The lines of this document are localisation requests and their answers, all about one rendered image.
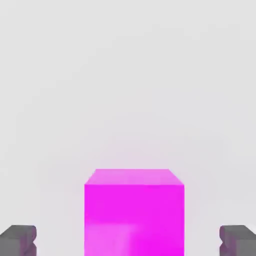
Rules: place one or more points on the small magenta cube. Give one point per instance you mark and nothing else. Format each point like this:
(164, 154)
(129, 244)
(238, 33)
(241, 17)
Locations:
(134, 216)

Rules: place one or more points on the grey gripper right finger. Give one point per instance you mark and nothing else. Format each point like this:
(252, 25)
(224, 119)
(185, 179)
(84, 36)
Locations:
(240, 243)

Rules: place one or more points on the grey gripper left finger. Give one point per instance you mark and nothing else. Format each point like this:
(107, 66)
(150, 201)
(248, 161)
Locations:
(16, 242)

